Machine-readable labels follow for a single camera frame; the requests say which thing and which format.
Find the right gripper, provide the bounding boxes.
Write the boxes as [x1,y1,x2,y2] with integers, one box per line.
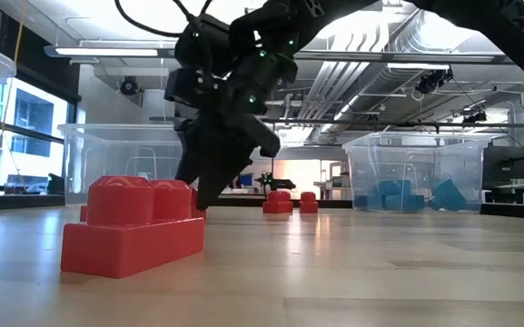
[174,13,299,211]

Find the black round spotlight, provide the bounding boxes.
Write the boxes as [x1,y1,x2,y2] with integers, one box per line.
[120,75,139,96]

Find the silver conduit pipes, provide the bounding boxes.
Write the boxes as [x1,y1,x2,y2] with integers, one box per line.
[297,58,381,122]

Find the white LED light bar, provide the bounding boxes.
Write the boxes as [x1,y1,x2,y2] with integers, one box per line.
[387,62,451,71]
[54,47,159,57]

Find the large window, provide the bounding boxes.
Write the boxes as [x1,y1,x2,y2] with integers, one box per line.
[0,76,70,194]

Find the black ceiling-mounted device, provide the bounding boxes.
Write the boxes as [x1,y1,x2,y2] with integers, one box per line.
[414,68,454,95]
[462,108,489,124]

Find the black monitor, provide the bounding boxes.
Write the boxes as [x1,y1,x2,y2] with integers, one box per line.
[482,145,524,183]

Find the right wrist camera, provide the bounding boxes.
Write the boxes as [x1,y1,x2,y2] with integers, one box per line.
[164,67,220,109]

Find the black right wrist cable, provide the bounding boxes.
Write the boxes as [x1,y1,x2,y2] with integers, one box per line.
[114,0,213,38]

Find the black overhead frame beam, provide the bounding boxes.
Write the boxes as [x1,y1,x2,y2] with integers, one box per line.
[45,45,524,64]

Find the yellow hanging cable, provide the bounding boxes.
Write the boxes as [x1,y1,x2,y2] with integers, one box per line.
[0,0,26,137]

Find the black aluminium table frame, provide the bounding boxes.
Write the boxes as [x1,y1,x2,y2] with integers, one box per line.
[0,193,524,217]

